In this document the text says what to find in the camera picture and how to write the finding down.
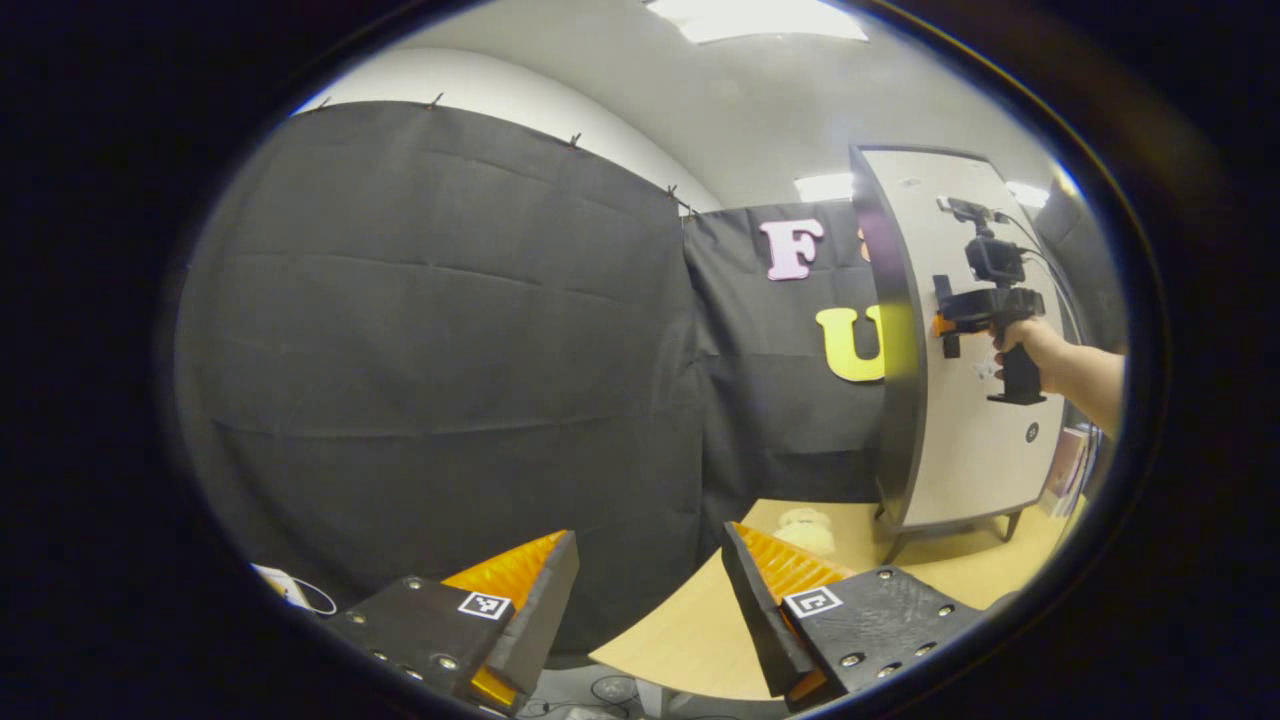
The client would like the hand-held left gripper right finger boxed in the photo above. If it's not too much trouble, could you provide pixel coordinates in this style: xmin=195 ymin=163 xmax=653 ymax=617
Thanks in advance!
xmin=720 ymin=521 xmax=986 ymax=713

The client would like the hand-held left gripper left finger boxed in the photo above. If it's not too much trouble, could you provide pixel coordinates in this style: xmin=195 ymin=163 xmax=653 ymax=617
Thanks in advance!
xmin=325 ymin=529 xmax=581 ymax=713

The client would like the black cabinet door handle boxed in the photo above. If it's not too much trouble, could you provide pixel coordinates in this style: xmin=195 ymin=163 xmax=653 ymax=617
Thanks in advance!
xmin=932 ymin=274 xmax=963 ymax=359

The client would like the grey cabinet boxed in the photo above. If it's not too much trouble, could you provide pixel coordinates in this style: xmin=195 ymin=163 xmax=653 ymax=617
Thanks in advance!
xmin=848 ymin=143 xmax=1081 ymax=566

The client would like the beige cabinet door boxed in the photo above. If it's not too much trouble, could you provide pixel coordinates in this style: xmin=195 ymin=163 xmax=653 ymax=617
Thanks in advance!
xmin=860 ymin=148 xmax=1079 ymax=529

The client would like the cream plush toy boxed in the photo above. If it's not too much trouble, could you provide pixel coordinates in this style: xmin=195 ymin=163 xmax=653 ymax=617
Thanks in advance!
xmin=775 ymin=508 xmax=837 ymax=558

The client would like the black backdrop cloth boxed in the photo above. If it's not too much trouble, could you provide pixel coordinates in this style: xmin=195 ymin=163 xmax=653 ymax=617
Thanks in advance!
xmin=172 ymin=100 xmax=1129 ymax=656

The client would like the large ceiling light panel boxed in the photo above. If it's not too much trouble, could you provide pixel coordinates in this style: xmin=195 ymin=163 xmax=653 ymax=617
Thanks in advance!
xmin=645 ymin=0 xmax=869 ymax=45

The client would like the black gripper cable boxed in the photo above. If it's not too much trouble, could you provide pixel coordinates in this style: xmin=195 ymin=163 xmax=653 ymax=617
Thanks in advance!
xmin=995 ymin=208 xmax=1087 ymax=347

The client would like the white tag with cord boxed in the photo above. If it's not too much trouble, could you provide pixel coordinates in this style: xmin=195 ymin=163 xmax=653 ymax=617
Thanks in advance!
xmin=252 ymin=563 xmax=339 ymax=617

